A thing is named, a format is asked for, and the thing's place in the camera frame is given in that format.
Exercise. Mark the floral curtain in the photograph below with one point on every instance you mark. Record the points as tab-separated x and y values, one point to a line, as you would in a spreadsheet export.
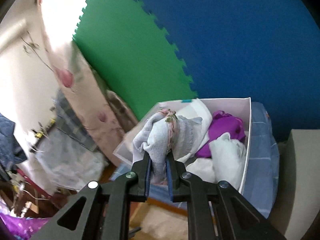
82	92

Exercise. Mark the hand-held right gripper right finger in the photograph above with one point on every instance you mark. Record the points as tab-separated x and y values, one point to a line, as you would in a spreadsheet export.
170	180

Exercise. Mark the blue checked cloth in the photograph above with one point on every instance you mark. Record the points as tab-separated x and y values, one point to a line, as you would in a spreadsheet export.
262	160

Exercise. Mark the wooden drawer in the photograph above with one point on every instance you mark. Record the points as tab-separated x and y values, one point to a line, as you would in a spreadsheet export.
160	222

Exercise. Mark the purple underwear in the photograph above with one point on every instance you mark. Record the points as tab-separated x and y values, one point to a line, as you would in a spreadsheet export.
225	125

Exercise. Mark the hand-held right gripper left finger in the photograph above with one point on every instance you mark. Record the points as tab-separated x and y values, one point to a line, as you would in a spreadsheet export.
148	177

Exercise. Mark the white underwear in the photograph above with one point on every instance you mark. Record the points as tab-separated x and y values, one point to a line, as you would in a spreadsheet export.
200	110

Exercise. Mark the clear plastic bag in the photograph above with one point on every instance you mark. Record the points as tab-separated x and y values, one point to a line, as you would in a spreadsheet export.
67	165

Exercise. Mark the grey box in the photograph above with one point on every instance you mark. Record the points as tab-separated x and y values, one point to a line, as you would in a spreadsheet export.
300	180

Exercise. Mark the purple cloth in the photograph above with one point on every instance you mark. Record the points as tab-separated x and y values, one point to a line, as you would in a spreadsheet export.
20	226

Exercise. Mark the grey plaid cloth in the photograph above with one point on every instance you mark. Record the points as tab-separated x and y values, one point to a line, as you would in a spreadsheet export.
72	125

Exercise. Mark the dark blue quilted cloth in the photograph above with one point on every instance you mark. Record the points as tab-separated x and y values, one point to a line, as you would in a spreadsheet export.
10	140

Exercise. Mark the white shoe box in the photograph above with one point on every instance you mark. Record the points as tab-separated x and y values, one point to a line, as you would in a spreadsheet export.
246	155

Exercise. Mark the pale grey floral-trim underwear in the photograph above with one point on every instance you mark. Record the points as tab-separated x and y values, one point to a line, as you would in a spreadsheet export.
160	140

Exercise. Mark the green foam mat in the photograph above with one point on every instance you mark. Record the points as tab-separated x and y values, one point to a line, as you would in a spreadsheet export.
125	55

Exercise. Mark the blue foam mat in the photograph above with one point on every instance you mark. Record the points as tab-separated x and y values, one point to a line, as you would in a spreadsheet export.
237	42

